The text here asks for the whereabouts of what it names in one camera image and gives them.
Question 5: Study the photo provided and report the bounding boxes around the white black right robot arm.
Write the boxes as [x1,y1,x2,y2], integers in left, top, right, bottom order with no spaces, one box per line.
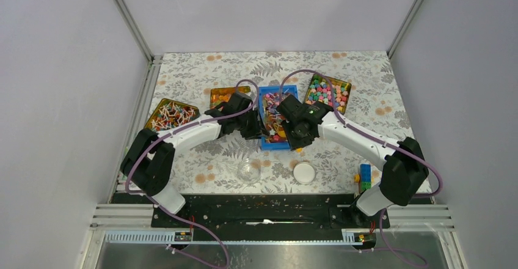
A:
[277,95,429,227]

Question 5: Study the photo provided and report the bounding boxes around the blue plastic candy bin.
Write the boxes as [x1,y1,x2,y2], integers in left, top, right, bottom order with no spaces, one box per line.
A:
[258,86,290,151]

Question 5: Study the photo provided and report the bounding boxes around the white round jar lid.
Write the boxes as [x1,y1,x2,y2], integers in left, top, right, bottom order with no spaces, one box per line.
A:
[293,162,316,185]

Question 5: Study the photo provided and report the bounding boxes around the tin of star candies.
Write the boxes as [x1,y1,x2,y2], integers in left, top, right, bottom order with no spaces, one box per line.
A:
[304,74,352,115]

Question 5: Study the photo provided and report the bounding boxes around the floral table cloth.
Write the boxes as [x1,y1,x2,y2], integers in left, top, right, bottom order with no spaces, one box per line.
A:
[151,51,413,194]

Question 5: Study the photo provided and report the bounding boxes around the tin of orange gummies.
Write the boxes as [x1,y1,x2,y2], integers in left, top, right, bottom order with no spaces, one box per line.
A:
[210,87,236,109]

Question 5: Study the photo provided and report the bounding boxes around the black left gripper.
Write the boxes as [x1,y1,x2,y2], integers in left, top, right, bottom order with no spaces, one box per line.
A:
[236,108,269,140]

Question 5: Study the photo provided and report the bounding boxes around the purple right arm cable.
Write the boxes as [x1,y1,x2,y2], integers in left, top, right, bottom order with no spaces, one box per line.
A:
[278,69,444,269]

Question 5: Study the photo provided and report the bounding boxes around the colourful toy block train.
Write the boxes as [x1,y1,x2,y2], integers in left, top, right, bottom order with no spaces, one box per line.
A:
[354,163,372,194]

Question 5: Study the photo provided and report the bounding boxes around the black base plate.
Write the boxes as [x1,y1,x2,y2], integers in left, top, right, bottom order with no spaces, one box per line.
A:
[150,193,434,242]

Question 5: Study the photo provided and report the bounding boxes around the grey slotted cable duct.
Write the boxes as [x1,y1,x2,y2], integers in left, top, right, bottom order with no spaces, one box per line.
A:
[104,229,365,246]

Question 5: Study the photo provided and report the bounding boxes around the clear glass jar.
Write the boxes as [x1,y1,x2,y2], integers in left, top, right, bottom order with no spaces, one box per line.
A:
[236,157,261,184]

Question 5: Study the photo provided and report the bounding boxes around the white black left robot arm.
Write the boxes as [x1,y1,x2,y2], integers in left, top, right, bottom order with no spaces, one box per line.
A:
[120,92,266,227]

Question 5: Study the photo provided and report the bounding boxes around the yellow plastic scoop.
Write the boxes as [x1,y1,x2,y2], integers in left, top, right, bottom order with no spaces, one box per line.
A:
[261,125,302,152]

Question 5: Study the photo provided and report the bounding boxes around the tin of lollipops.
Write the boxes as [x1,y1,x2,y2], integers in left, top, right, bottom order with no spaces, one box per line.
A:
[144,98,200,132]

